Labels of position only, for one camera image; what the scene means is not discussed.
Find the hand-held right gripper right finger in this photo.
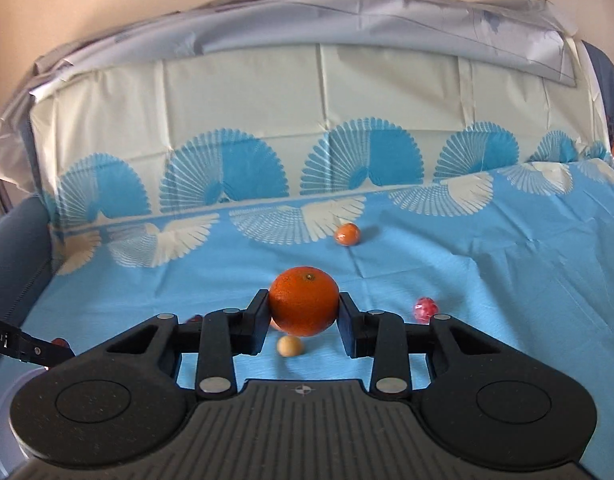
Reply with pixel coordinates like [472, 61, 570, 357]
[338, 292, 492, 395]

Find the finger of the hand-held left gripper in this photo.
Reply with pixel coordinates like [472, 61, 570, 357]
[0, 315, 74, 369]

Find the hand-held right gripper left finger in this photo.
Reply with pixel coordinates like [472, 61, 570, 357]
[106, 289, 272, 401]

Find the orange tangerine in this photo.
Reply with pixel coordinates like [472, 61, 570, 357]
[269, 266, 340, 337]

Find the light blue plate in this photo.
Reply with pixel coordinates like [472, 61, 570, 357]
[0, 366, 44, 479]

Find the pink candy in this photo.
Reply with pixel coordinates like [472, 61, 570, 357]
[413, 297, 440, 324]

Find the beige round longan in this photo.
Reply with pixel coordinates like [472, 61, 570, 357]
[277, 335, 304, 358]

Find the small orange wrapped candy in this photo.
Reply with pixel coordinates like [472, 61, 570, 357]
[335, 223, 361, 247]

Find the blue fan-print tablecloth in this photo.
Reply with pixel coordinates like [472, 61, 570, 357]
[0, 42, 614, 480]

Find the grey cover sheet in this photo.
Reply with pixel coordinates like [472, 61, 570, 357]
[0, 0, 581, 196]

